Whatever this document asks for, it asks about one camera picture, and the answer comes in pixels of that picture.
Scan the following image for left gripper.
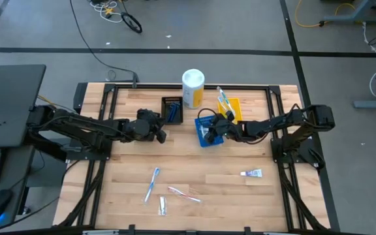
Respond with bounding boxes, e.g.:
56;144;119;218
125;110;168;145

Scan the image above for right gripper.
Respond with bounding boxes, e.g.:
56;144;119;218
204;110;243;146

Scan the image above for blue plastic basket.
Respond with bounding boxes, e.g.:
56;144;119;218
193;114;225;148

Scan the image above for teal toothbrush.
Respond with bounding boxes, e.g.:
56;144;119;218
219;89;236;114

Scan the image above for small white toothpaste tube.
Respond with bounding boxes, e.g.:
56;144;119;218
240;168;263;178

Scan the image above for red toothbrush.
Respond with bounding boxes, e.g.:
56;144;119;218
167;185;202;204

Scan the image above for black plastic basket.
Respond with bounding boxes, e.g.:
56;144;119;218
161;96;185;125

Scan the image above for yellow plastic basket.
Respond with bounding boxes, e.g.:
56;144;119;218
217;97;243;123

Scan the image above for white yellow wipes canister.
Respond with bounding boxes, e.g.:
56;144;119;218
181;68;206;110

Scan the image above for black desk top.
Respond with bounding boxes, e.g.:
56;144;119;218
0;64;47;148

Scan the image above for dark grey desk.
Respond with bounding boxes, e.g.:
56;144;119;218
0;145;36;229

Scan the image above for grey desk leg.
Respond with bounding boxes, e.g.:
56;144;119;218
352;99;376;109
318;0;376;27

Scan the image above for black aluminium table frame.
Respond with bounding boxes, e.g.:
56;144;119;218
53;81;332;235

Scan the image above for long black floor cable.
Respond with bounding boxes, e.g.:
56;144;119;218
69;0;140;89

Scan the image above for black coiled cable ring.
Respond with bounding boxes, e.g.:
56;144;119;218
120;12;143;34

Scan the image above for thin yellow cable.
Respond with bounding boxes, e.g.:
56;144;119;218
37;94;59;109

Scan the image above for yellow floor cable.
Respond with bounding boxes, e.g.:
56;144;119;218
294;0;358;29

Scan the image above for white cable bundle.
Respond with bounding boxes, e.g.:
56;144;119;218
89;0;125;24

